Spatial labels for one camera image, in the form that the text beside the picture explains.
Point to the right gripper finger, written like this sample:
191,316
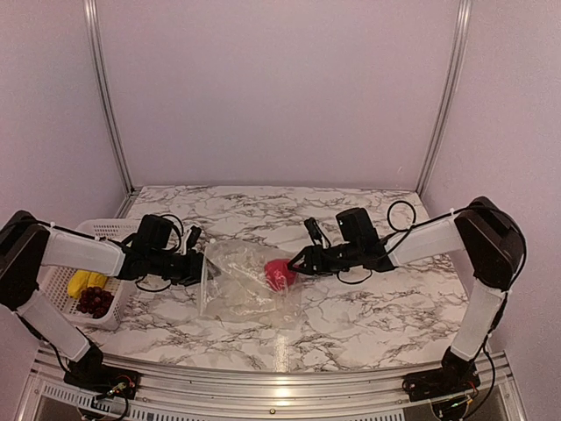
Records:
302,259
304,270

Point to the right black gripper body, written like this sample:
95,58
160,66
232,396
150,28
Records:
331,265

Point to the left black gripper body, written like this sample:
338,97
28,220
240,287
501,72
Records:
188,273

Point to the red fake bell pepper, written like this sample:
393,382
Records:
279,277

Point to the clear zip top bag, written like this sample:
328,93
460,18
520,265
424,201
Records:
241,293

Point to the purple fake grape bunch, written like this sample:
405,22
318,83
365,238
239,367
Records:
95,301

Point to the yellow fake banana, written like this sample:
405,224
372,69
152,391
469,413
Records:
78,283

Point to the yellow fake lemon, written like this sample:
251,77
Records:
96,280

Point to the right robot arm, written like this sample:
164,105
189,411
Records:
491,241

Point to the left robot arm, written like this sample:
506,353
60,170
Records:
28,244

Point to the white perforated plastic basket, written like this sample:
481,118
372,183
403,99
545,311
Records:
64,288

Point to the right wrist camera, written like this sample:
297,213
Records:
316,234

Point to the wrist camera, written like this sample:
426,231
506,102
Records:
190,239
316,234

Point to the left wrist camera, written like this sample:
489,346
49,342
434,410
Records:
190,239

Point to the aluminium front rail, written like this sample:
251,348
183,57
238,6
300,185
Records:
167,392

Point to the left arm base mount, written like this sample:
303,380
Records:
104,379

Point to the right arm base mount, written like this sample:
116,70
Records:
436,383

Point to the left aluminium corner post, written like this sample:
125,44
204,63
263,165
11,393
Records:
102,81

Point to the aluminium corner post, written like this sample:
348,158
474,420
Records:
102,81
451,81

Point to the right aluminium corner post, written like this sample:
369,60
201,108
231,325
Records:
451,81

